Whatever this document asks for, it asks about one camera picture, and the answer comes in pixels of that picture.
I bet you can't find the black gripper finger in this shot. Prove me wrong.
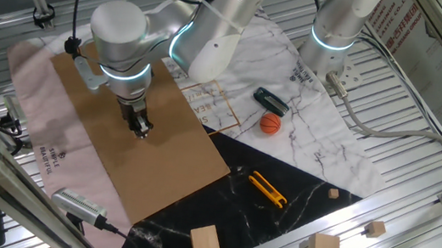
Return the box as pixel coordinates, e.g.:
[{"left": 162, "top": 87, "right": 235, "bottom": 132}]
[
  {"left": 125, "top": 116, "right": 140, "bottom": 133},
  {"left": 133, "top": 113, "right": 155, "bottom": 138}
]

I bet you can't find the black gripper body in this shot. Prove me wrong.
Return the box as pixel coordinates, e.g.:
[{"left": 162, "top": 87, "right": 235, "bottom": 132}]
[{"left": 114, "top": 95, "right": 151, "bottom": 126}]

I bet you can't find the brown cardboard sheet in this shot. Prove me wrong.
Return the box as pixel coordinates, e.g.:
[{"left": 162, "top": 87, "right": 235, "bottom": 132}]
[{"left": 30, "top": 35, "right": 246, "bottom": 237}]

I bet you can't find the orange mini basketball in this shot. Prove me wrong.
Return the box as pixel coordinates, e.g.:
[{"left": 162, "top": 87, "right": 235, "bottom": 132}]
[{"left": 257, "top": 110, "right": 284, "bottom": 137}]

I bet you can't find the dark green hex key set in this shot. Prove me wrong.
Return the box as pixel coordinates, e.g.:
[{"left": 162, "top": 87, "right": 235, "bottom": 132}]
[{"left": 250, "top": 86, "right": 293, "bottom": 118}]

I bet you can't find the yellow utility knife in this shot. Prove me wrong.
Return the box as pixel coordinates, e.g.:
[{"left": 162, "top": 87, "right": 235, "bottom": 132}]
[{"left": 245, "top": 170, "right": 291, "bottom": 210}]

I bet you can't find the medium wooden cube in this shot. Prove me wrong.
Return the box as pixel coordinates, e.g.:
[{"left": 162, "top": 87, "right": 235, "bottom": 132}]
[{"left": 362, "top": 218, "right": 389, "bottom": 241}]

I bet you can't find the banner with red print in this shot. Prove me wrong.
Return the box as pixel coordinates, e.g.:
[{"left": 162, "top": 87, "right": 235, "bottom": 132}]
[{"left": 344, "top": 0, "right": 442, "bottom": 167}]

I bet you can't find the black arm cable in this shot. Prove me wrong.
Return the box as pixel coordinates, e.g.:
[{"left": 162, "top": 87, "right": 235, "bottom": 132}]
[{"left": 62, "top": 0, "right": 238, "bottom": 77}]

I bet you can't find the silver camera box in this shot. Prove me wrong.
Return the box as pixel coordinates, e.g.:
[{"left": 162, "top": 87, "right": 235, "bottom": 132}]
[{"left": 48, "top": 186, "right": 111, "bottom": 229}]

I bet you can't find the aluminium frame beam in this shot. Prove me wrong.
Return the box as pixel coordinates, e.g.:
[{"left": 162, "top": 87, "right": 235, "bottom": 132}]
[{"left": 0, "top": 114, "right": 123, "bottom": 248}]

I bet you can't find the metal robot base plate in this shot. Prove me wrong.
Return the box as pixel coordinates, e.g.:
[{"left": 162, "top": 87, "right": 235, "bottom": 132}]
[{"left": 315, "top": 54, "right": 366, "bottom": 92}]

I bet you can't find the thick grey base cable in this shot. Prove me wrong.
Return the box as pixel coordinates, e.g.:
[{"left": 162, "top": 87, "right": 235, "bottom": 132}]
[{"left": 315, "top": 70, "right": 442, "bottom": 172}]

